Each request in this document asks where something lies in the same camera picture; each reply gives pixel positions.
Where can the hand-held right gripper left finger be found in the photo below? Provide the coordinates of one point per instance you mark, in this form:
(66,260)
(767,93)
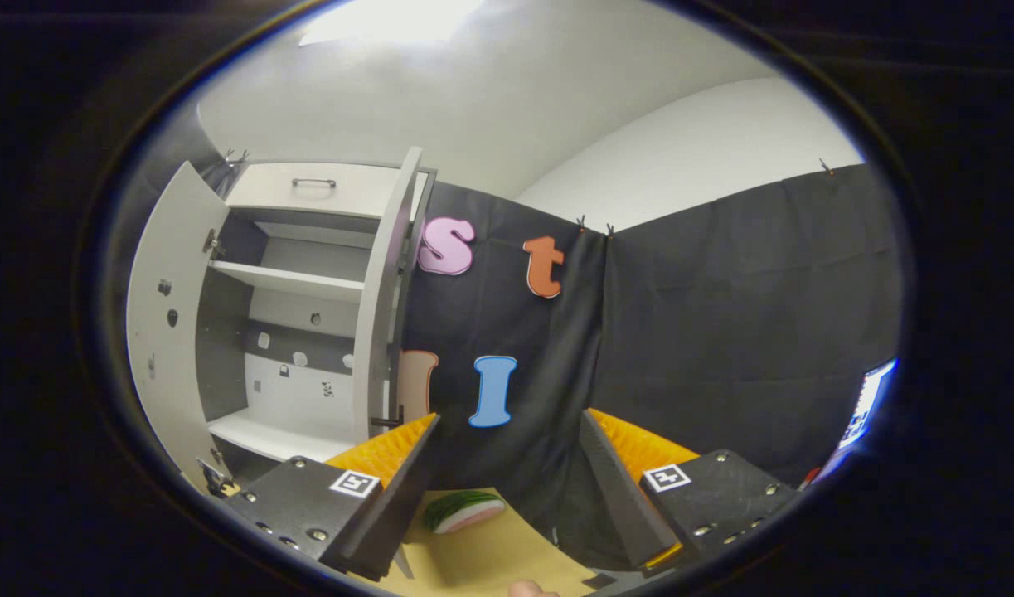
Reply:
(407,489)

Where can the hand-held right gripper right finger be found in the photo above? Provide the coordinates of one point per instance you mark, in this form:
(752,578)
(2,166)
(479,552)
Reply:
(618,497)

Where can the watermelon slice coaster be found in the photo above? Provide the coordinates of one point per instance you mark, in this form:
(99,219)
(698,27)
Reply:
(465,512)

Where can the white cabinet door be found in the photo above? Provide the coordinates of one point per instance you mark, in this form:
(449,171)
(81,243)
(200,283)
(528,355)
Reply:
(175,390)
(374,315)

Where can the metal door hinge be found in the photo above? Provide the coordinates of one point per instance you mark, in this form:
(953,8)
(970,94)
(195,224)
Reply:
(213,478)
(214,244)

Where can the grey and white cabinet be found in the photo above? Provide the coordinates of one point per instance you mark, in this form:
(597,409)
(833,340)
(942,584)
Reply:
(225,365)

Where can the white cabinet shelf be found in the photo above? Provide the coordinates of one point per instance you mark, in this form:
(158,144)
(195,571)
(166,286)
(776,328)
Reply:
(291,282)

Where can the lit computer screen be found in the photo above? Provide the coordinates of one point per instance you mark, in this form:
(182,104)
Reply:
(870,402)

